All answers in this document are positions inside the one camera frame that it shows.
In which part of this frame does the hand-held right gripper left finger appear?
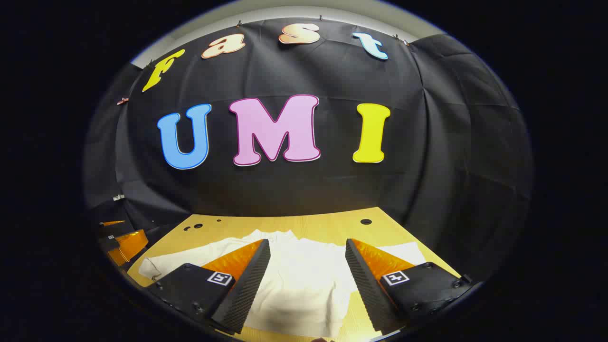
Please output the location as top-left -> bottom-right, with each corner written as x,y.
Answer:
145,238 -> 271,334

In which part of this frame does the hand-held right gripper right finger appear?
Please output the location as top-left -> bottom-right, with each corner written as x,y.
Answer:
345,238 -> 473,333

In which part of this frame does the white garment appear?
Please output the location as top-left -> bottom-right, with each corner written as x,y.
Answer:
138,229 -> 427,339

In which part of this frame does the black backdrop cloth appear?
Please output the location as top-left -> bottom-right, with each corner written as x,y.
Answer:
83,18 -> 535,285

